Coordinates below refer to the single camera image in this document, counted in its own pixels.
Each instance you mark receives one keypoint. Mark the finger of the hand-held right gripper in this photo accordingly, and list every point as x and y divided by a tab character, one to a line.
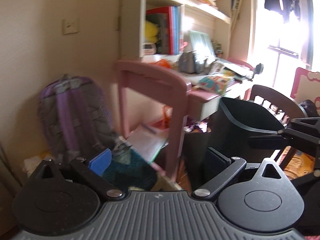
267	140

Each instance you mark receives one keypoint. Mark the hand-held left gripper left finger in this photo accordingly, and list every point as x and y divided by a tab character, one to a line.
101	163

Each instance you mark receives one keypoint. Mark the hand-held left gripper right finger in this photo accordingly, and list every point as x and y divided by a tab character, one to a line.
216	161

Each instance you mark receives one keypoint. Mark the dark teal trash bin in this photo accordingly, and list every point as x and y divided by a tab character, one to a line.
240	115

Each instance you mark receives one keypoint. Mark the teal zigzag quilt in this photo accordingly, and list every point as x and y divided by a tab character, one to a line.
132	170

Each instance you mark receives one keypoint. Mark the purple packet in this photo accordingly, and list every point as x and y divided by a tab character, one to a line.
197	127

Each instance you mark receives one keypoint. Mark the orange patterned blanket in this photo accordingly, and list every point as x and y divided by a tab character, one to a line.
300	165

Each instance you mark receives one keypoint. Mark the dark wooden chair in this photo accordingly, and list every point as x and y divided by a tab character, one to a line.
275	93

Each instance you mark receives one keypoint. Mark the white notebook under desk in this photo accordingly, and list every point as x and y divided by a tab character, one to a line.
147	142

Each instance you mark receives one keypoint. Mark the purple grey backpack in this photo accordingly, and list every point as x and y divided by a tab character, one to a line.
75	117

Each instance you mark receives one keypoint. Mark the pink desk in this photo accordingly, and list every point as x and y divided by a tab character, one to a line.
178	120

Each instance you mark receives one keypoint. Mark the orange snack bag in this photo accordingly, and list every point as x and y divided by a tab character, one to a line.
167	116

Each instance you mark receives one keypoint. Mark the loose white papers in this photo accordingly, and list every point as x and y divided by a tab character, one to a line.
33	163

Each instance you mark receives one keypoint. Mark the green desk clamp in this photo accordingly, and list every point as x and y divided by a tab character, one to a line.
258	70

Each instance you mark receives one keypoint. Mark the pink headboard with bow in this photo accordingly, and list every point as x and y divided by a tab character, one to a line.
306	80

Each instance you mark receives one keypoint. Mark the colourful picture book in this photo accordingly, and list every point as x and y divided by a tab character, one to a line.
215	83

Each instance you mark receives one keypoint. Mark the orange white packet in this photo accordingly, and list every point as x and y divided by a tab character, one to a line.
163	63

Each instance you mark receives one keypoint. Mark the grey green book stand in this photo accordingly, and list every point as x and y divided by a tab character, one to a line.
201	42

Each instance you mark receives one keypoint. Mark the white digital timer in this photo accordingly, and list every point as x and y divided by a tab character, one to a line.
148	48

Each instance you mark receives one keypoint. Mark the row of red blue books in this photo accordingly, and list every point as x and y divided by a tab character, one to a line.
173	30

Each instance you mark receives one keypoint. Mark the yellow plush toy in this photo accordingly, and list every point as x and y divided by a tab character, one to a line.
151	31

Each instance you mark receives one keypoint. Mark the white bookshelf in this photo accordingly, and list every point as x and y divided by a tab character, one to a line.
200	15

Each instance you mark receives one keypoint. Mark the beige wall switch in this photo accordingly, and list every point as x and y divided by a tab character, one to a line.
70	26

